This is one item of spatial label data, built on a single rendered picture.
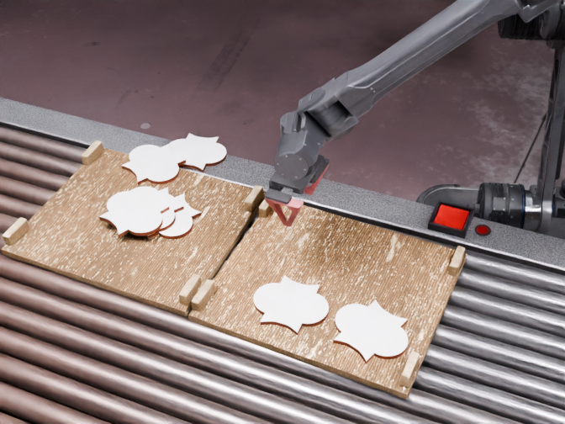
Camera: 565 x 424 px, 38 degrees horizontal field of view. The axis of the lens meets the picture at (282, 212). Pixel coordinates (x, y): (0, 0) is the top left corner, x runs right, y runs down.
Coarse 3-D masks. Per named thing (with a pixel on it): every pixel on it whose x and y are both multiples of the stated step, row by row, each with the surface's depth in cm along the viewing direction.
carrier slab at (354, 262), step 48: (288, 240) 160; (336, 240) 160; (384, 240) 159; (240, 288) 151; (336, 288) 150; (384, 288) 150; (432, 288) 150; (240, 336) 143; (288, 336) 142; (336, 336) 142; (432, 336) 142; (384, 384) 135
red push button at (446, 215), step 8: (440, 208) 167; (448, 208) 167; (456, 208) 167; (440, 216) 165; (448, 216) 165; (456, 216) 165; (464, 216) 165; (440, 224) 163; (448, 224) 163; (456, 224) 163; (464, 224) 163
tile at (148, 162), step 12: (168, 144) 182; (132, 156) 179; (144, 156) 179; (156, 156) 178; (168, 156) 178; (132, 168) 176; (144, 168) 176; (156, 168) 176; (168, 168) 175; (144, 180) 173; (156, 180) 173; (168, 180) 173
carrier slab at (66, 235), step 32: (96, 160) 180; (128, 160) 179; (64, 192) 172; (96, 192) 172; (192, 192) 171; (224, 192) 171; (32, 224) 165; (64, 224) 165; (96, 224) 165; (224, 224) 164; (32, 256) 158; (64, 256) 158; (96, 256) 158; (128, 256) 158; (160, 256) 158; (192, 256) 157; (224, 256) 158; (128, 288) 152; (160, 288) 151
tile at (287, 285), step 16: (272, 288) 150; (288, 288) 149; (304, 288) 149; (256, 304) 147; (272, 304) 147; (288, 304) 147; (304, 304) 147; (320, 304) 146; (272, 320) 144; (288, 320) 144; (304, 320) 144; (320, 320) 144
